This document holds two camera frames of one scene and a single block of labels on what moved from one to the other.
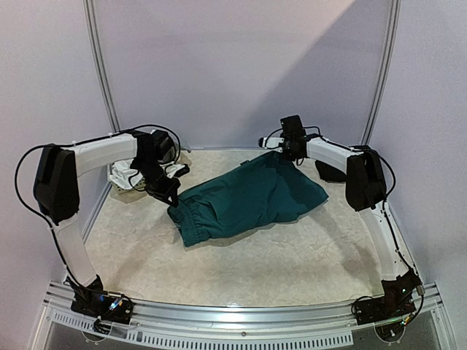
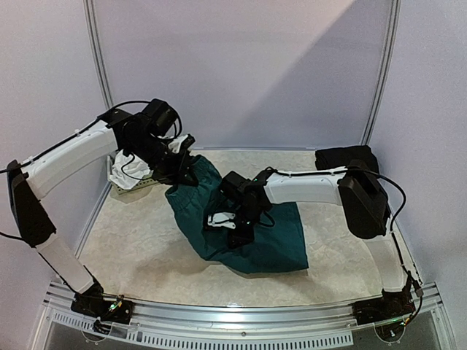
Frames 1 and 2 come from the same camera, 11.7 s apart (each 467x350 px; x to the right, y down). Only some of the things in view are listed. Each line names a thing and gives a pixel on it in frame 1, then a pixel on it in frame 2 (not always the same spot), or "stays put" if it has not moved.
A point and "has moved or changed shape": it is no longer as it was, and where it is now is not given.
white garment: [121, 173] stays put
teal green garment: [257, 192] has moved or changed shape
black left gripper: [163, 193] to [179, 175]
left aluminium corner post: [92, 28] stays put
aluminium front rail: [327, 323] stays put
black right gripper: [289, 152] to [241, 231]
